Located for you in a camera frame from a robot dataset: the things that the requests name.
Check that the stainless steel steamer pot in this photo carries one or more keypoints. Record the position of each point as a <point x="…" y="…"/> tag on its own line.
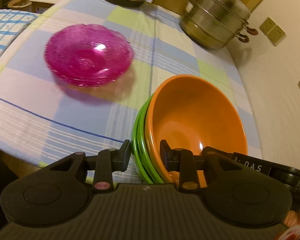
<point x="215" y="17"/>

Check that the woven waste basket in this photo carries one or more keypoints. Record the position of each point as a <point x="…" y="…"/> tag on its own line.
<point x="18" y="2"/>

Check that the checked tablecloth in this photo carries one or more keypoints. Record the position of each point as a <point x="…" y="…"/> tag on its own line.
<point x="52" y="110"/>

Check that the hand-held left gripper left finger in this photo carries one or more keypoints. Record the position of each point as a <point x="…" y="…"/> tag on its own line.
<point x="128" y="155"/>

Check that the blue checked blanket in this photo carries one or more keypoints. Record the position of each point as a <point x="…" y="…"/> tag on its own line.
<point x="5" y="30"/>

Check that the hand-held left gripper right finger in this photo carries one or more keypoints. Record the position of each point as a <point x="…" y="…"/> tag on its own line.
<point x="164" y="155"/>

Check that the orange plastic bowl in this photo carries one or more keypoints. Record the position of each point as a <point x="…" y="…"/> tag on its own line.
<point x="195" y="115"/>

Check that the person's right hand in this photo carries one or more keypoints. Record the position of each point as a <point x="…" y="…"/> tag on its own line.
<point x="293" y="218"/>

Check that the pink glass plate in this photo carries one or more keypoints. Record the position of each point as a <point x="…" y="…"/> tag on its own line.
<point x="87" y="55"/>

